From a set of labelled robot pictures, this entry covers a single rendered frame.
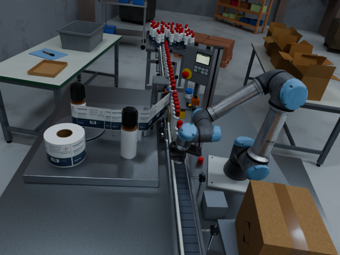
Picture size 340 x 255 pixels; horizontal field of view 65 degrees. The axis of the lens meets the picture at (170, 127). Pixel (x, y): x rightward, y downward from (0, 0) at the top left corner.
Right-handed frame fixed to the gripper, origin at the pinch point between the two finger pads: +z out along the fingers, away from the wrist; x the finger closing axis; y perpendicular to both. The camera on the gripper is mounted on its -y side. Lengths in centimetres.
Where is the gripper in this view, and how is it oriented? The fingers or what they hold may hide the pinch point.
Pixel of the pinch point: (180, 158)
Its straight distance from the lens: 148.2
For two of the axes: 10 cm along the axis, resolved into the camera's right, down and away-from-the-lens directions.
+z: -1.3, 4.6, 8.8
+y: -9.9, -0.6, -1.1
